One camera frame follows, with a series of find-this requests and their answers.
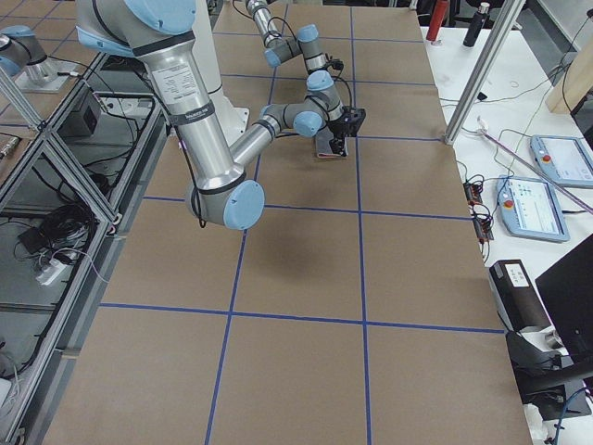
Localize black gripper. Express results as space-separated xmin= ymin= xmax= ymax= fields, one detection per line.
xmin=328 ymin=107 xmax=347 ymax=156

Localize pink square towel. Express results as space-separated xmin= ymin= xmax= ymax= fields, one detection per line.
xmin=314 ymin=132 xmax=348 ymax=159

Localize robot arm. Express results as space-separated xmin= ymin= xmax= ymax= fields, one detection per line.
xmin=76 ymin=1 xmax=366 ymax=230
xmin=245 ymin=0 xmax=344 ymax=74

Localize white reacher grabber stick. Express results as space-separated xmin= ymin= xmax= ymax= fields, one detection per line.
xmin=477 ymin=117 xmax=593 ymax=214

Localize red bottle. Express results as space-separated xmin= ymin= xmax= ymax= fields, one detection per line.
xmin=426 ymin=0 xmax=449 ymax=42

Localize black bottle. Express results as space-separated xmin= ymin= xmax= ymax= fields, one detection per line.
xmin=462 ymin=2 xmax=490 ymax=47

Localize near teach pendant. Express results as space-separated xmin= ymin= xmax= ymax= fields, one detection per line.
xmin=497 ymin=176 xmax=570 ymax=243

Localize teach pendant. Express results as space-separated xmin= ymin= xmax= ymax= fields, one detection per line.
xmin=530 ymin=135 xmax=592 ymax=188
xmin=497 ymin=176 xmax=570 ymax=243

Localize far teach pendant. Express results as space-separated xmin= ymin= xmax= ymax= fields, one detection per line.
xmin=530 ymin=135 xmax=592 ymax=188

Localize black box white label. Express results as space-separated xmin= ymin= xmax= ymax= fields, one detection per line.
xmin=488 ymin=260 xmax=551 ymax=334

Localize black laptop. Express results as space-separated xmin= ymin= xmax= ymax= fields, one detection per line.
xmin=536 ymin=235 xmax=592 ymax=378

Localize white power strip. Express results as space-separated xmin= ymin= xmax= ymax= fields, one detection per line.
xmin=36 ymin=260 xmax=66 ymax=286

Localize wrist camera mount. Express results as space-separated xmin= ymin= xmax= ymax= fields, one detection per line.
xmin=344 ymin=106 xmax=366 ymax=137
xmin=323 ymin=58 xmax=344 ymax=71

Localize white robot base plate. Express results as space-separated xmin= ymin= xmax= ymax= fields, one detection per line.
xmin=221 ymin=107 xmax=250 ymax=146

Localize aluminium frame post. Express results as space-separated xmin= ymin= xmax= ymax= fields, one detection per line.
xmin=443 ymin=0 xmax=524 ymax=146

